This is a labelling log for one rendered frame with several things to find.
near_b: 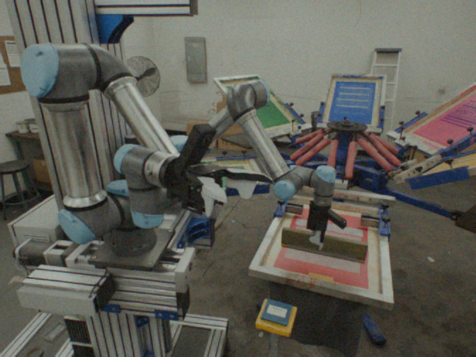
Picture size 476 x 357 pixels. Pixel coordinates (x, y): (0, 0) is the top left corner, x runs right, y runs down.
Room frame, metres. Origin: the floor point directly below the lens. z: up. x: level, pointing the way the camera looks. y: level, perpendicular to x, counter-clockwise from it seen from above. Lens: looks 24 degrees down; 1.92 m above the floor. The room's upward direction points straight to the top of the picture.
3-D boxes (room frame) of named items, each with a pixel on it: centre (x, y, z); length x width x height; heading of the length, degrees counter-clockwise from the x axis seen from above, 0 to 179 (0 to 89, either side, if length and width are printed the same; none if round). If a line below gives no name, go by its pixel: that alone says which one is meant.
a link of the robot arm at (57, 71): (0.84, 0.44, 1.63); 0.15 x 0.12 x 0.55; 145
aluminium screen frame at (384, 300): (1.41, -0.46, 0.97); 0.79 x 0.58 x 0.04; 160
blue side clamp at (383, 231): (1.54, -0.80, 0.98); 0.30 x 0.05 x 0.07; 160
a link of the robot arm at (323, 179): (1.18, -0.34, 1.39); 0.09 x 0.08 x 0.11; 56
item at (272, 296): (1.14, -0.36, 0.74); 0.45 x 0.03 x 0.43; 70
